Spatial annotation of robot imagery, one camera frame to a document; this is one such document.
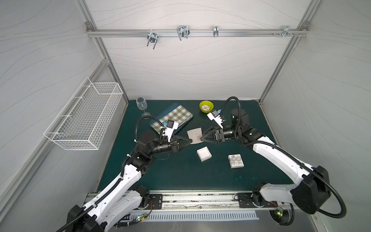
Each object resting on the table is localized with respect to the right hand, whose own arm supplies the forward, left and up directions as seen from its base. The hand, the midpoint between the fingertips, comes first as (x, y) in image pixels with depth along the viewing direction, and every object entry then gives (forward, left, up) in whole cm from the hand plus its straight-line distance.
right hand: (200, 138), depth 66 cm
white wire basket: (+4, +57, +3) cm, 57 cm away
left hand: (-3, +4, +1) cm, 5 cm away
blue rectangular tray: (+43, +21, -27) cm, 55 cm away
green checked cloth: (+37, +15, -28) cm, 48 cm away
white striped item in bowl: (+43, -5, -25) cm, 50 cm away
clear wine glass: (+35, +42, -16) cm, 57 cm away
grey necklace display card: (0, +2, +2) cm, 3 cm away
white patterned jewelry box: (+1, -23, -27) cm, 35 cm away
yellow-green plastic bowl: (+47, -8, -25) cm, 54 cm away
